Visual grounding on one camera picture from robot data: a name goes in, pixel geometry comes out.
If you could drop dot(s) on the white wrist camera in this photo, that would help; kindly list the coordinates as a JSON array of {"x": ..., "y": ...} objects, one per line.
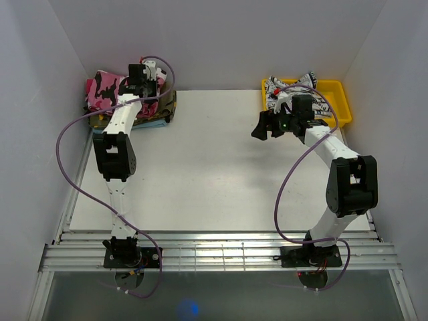
[
  {"x": 149, "y": 69},
  {"x": 283, "y": 101}
]

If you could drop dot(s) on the yellow plastic tray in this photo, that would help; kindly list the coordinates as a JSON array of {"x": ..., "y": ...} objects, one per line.
[{"x": 333, "y": 91}]

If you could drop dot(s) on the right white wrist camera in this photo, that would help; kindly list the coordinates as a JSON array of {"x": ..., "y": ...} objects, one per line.
[{"x": 283, "y": 101}]

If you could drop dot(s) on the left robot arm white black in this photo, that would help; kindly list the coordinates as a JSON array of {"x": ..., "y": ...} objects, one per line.
[{"x": 115, "y": 155}]

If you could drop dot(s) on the pink camouflage trousers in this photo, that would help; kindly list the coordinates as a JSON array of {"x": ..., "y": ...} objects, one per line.
[{"x": 102, "y": 92}]

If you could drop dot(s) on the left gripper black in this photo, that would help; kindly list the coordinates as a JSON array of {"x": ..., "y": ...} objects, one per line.
[{"x": 154, "y": 83}]

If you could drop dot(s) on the green camouflage folded trousers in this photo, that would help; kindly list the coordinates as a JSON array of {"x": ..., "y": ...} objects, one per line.
[{"x": 163, "y": 109}]

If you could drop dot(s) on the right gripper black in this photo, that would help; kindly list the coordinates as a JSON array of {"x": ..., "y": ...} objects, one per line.
[{"x": 269, "y": 118}]

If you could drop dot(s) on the light blue folded garment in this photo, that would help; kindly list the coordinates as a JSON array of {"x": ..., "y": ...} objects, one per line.
[{"x": 150, "y": 124}]

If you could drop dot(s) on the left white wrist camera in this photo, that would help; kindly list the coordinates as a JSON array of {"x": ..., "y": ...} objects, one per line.
[{"x": 149, "y": 69}]

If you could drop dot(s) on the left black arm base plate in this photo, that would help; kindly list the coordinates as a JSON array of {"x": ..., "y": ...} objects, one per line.
[{"x": 142, "y": 257}]

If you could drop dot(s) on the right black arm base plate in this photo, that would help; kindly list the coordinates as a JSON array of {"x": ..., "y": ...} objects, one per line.
[{"x": 310, "y": 257}]

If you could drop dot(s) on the aluminium frame rail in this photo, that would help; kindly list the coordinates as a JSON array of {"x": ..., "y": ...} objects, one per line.
[{"x": 213, "y": 252}]

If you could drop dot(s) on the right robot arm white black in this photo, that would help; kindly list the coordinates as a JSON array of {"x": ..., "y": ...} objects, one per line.
[{"x": 352, "y": 185}]

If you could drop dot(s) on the white black newsprint trousers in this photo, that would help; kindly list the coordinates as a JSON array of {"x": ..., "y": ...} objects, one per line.
[{"x": 305, "y": 85}]

